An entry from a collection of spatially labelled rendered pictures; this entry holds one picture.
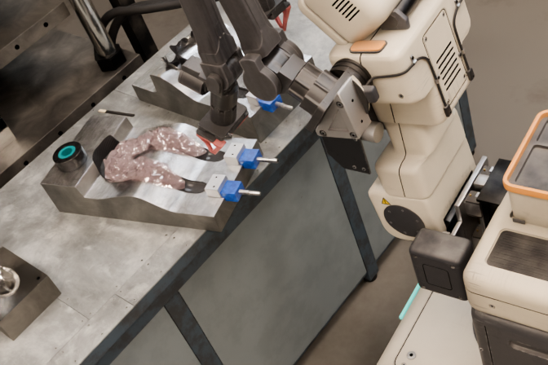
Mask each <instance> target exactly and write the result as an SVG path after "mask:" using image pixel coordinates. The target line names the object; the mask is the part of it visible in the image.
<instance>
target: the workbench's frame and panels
mask: <svg viewBox="0 0 548 365"><path fill-rule="evenodd" d="M454 108H455V109H456V110H457V114H458V115H459V118H460V121H461V123H462V127H463V129H464V132H465V135H466V140H467V142H468V144H469V147H470V150H471V154H472V156H473V155H474V153H475V150H474V149H475V148H476V143H475V134H474V130H473V125H472V120H471V111H470V107H469V102H468V98H467V92H466V89H465V91H464V92H463V94H462V96H461V98H460V99H459V100H458V102H457V104H456V105H455V107H454ZM361 141H362V143H363V146H364V150H365V154H366V157H367V160H368V162H369V167H370V170H371V174H365V173H361V172H358V171H354V170H350V169H344V168H343V167H342V166H341V165H340V164H339V163H338V162H337V161H336V160H335V159H334V158H333V157H332V156H330V155H329V154H328V152H327V150H326V147H325V144H324V141H323V138H322V136H319V135H317V133H316V129H315V130H314V131H313V132H310V131H309V130H307V129H306V126H305V127H304V128H303V129H302V130H301V131H300V132H299V133H298V135H297V136H296V137H295V138H294V139H293V140H292V141H291V142H290V143H289V144H288V145H287V146H286V147H285V149H284V150H283V151H282V152H281V153H280V154H279V155H278V156H277V157H276V158H278V159H279V162H278V163H271V164H270V165H269V166H268V167H267V168H266V169H265V170H264V171H263V172H262V173H261V174H260V175H259V176H258V177H257V178H256V179H255V180H254V181H253V182H252V183H251V184H250V185H249V186H248V187H247V188H246V190H251V191H260V192H261V196H253V195H242V196H241V198H240V199H239V201H238V202H237V204H236V207H235V209H234V210H233V211H232V214H231V216H230V218H229V219H228V221H227V223H226V225H225V227H224V228H223V230H222V232H218V231H206V232H205V233H204V234H203V235H202V236H201V237H200V239H199V240H198V241H197V242H196V243H195V244H194V245H193V246H192V247H191V248H190V249H189V250H188V251H187V252H186V253H185V254H184V255H183V256H182V257H181V258H180V259H179V260H178V261H177V262H176V263H175V264H174V265H173V266H172V268H171V269H170V270H169V271H168V272H167V273H166V274H165V275H164V276H163V277H162V278H161V279H160V280H159V281H158V283H157V284H156V285H155V286H154V287H153V288H152V289H151V290H150V291H149V292H148V293H147V294H146V295H145V296H144V298H143V299H142V300H141V301H140V302H139V303H138V304H137V305H136V306H135V307H134V308H133V309H132V310H131V311H130V313H129V314H128V315H127V316H126V317H125V318H124V319H123V320H122V321H121V322H120V323H119V324H118V325H117V326H116V327H115V328H114V329H113V330H112V331H111V332H110V333H109V334H108V335H107V336H106V337H105V338H104V339H103V340H102V342H101V343H100V344H99V345H98V346H97V347H96V348H95V349H94V350H93V351H92V352H91V353H90V354H89V355H88V356H87V358H86V359H85V360H84V361H83V362H82V363H81V364H80V365H295V364H296V363H297V361H298V360H299V359H300V358H301V357H302V356H303V354H304V353H305V352H306V351H307V349H308V348H309V346H310V345H311V344H312V342H313V341H314V340H315V339H316V338H317V337H318V336H319V334H320V333H321V332H322V330H323V329H324V328H325V326H326V325H327V324H328V322H329V321H330V320H331V319H332V318H333V317H334V315H335V314H336V313H337V312H338V310H339V309H340V307H341V306H342V305H343V303H344V302H345V301H346V300H347V299H348V298H349V296H350V295H351V294H352V293H353V291H354V290H355V289H356V287H357V286H358V285H359V283H360V282H361V281H362V279H364V281H365V282H373V281H374V280H375V279H376V278H377V273H378V266H377V263H376V262H377V261H378V259H379V258H380V257H381V256H382V255H383V254H384V252H385V251H386V250H387V248H388V247H389V246H390V244H391V243H392V242H393V240H394V239H395V238H396V237H395V236H393V235H392V234H390V233H389V232H388V231H387V230H386V229H385V228H384V226H383V224H382V222H381V220H380V218H379V216H378V214H377V212H376V210H375V208H374V206H373V203H372V201H371V199H370V198H369V189H370V188H371V187H372V185H373V183H374V181H375V180H376V178H377V177H378V174H377V172H376V170H375V164H376V162H377V160H378V158H379V157H380V156H381V154H382V152H383V151H384V149H385V148H386V146H387V144H388V143H389V142H390V141H391V139H390V137H389V135H388V133H387V130H384V132H383V136H382V139H381V141H380V142H379V143H373V142H369V141H364V140H361Z"/></svg>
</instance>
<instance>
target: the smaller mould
mask: <svg viewBox="0 0 548 365"><path fill-rule="evenodd" d="M60 294H61V291H60V290H59V289H58V288H57V287H56V286H55V284H54V283H53V281H52V280H51V278H50V277H49V276H48V275H47V274H45V273H44V272H42V271H40V270H39V269H38V268H36V267H35V266H33V265H31V264H29V263H28V262H26V261H25V260H24V259H22V258H21V257H19V256H17V255H15V254H14V253H13V252H11V251H10V250H8V249H7V248H4V247H3V246H2V247H1V248H0V331H1V332H2V333H4V334H5V335H6V336H8V337H9V338H10V339H12V340H13V341H14V340H15V339H16V338H17V337H18V336H19V335H20V334H21V333H22V332H23V331H24V330H25V329H26V328H27V327H28V326H29V325H30V324H31V323H32V322H33V321H34V320H35V319H36V318H37V317H38V316H39V315H40V314H41V313H42V312H43V311H44V310H45V309H46V308H47V307H48V306H49V305H50V304H51V303H52V302H53V301H54V300H55V299H56V298H57V297H58V296H59V295H60Z"/></svg>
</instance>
